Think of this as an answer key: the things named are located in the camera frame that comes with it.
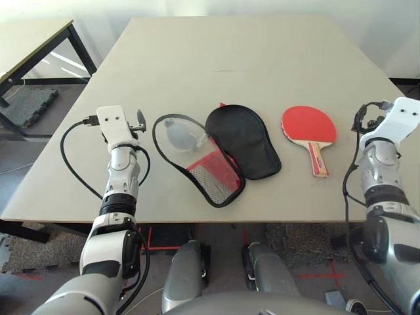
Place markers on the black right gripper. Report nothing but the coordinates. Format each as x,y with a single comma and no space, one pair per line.
369,123

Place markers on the grey robot left leg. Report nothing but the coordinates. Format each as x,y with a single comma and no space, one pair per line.
183,272

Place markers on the grey robot right leg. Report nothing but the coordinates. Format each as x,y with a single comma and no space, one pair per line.
272,272

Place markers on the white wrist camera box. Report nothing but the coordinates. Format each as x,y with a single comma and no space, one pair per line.
113,123
393,121

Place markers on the black white sneaker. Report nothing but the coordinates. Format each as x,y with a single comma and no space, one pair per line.
357,308

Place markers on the dark foam floor mat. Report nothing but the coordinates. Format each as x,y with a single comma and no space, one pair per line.
29,105

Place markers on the side table with black frame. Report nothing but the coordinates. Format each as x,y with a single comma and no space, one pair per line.
26,42

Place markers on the red ping-pong paddle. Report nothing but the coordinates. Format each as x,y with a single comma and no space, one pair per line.
308,123

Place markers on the grey floor pedal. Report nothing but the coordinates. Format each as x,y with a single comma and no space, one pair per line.
336,300

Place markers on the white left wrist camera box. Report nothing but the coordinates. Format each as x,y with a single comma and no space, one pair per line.
113,123

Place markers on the speckled grey floor mat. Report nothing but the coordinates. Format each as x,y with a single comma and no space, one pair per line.
49,246
295,243

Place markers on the grey robot leg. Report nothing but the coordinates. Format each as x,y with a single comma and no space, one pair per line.
272,272
183,272

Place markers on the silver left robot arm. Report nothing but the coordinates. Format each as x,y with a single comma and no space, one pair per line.
115,183

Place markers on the clear plastic ball bag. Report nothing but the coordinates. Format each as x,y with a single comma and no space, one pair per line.
180,138

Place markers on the grey robot torso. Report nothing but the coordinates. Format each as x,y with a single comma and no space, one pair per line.
246,305

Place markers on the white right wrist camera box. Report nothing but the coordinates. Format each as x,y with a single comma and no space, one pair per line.
393,121

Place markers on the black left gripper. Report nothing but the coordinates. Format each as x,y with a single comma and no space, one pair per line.
138,129

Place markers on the black red paddle case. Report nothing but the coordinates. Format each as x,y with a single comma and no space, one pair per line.
243,141

